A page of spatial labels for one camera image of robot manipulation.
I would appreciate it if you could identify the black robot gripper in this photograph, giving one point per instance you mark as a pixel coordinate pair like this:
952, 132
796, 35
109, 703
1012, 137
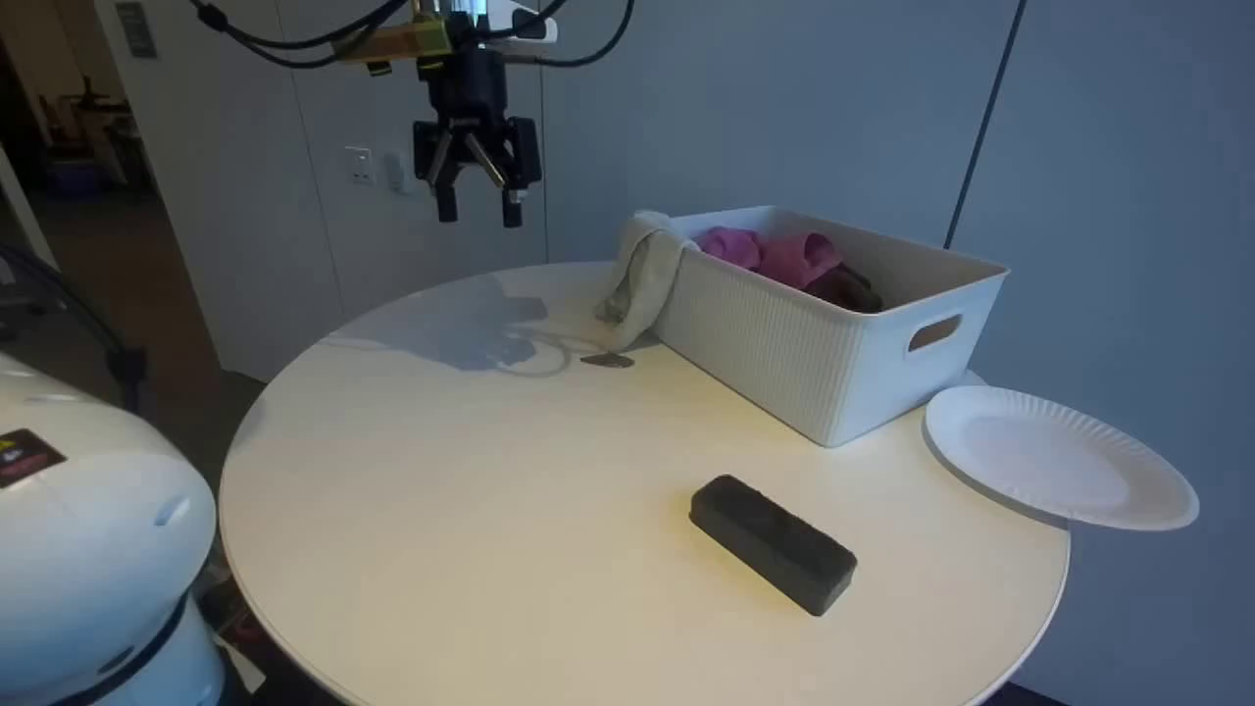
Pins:
470, 97

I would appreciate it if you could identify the white plastic storage bin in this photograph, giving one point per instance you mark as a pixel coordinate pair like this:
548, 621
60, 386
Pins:
819, 367

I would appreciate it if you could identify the white paper plate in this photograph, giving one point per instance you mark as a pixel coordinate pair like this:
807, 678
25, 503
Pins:
1057, 460

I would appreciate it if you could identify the white wall outlet plate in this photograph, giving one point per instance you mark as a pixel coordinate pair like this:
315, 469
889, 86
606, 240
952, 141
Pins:
361, 162

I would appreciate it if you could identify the pink cloth in bin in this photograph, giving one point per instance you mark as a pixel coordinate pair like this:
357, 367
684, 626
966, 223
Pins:
794, 259

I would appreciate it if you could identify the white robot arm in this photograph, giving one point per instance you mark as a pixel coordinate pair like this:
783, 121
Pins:
105, 521

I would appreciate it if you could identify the small dark table object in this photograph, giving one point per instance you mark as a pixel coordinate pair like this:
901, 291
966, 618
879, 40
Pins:
608, 357

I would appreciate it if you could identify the white towel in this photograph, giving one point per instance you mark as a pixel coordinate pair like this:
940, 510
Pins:
642, 281

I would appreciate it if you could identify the black rectangular eraser block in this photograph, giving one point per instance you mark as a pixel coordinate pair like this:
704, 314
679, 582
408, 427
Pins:
774, 542

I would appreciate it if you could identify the dark item in bin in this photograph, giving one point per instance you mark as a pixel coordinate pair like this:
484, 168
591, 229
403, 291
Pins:
849, 287

